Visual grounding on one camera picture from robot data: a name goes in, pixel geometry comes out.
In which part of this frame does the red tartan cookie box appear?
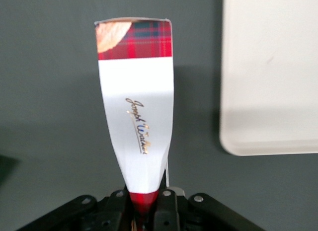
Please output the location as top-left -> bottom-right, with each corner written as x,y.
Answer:
93,18 -> 173,231

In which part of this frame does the dark grey table mat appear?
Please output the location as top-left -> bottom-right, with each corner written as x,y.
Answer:
0,0 -> 318,231

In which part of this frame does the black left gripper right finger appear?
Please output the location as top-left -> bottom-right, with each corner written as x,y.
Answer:
153,186 -> 267,231

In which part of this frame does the beige plastic tray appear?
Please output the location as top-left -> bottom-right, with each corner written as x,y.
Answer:
219,0 -> 318,156

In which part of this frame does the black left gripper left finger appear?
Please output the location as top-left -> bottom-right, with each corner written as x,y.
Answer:
17,188 -> 136,231

